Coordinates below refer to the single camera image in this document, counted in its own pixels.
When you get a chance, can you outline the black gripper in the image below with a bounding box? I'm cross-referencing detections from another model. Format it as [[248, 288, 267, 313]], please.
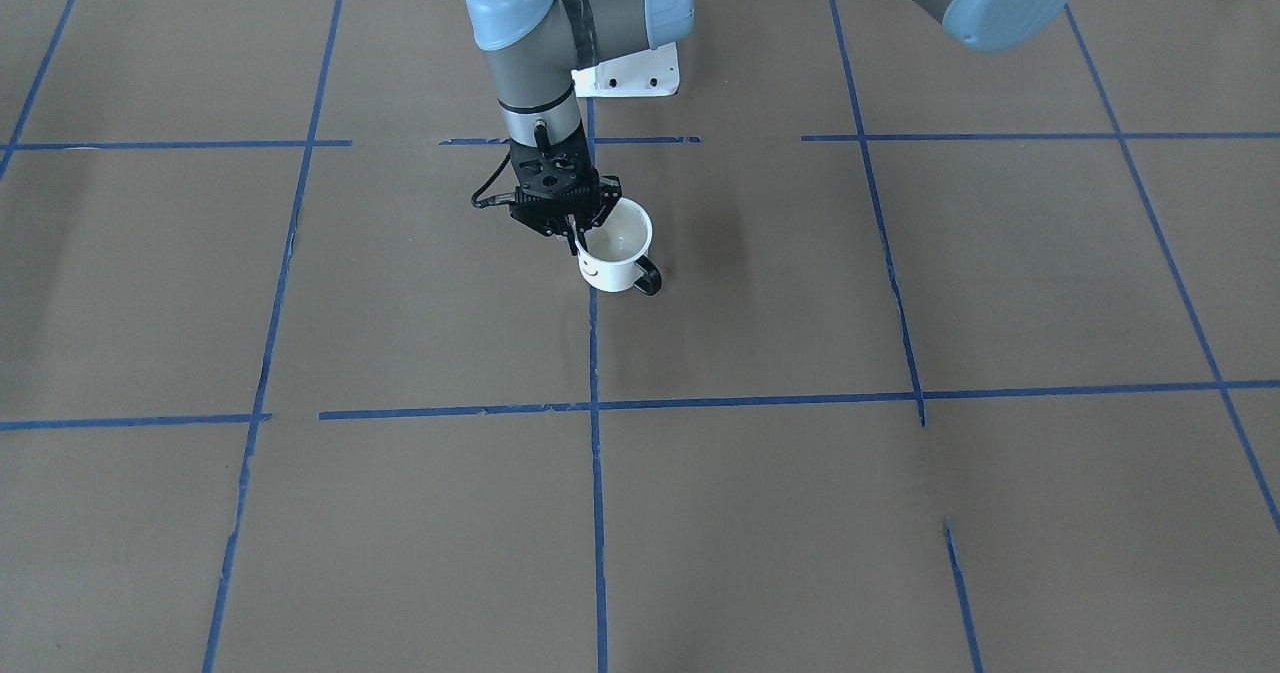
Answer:
[[508, 125, 623, 257]]

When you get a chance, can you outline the white smiley face mug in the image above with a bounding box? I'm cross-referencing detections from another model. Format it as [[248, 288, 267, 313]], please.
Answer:
[[577, 196, 663, 296]]

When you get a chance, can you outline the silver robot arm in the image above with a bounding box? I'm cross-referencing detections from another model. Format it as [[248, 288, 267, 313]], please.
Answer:
[[465, 0, 1070, 255]]

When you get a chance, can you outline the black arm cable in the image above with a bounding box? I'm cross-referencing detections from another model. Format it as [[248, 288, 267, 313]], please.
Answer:
[[470, 148, 516, 210]]

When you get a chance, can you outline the white camera post base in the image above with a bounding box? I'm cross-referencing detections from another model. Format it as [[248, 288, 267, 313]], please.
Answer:
[[572, 0, 694, 99]]

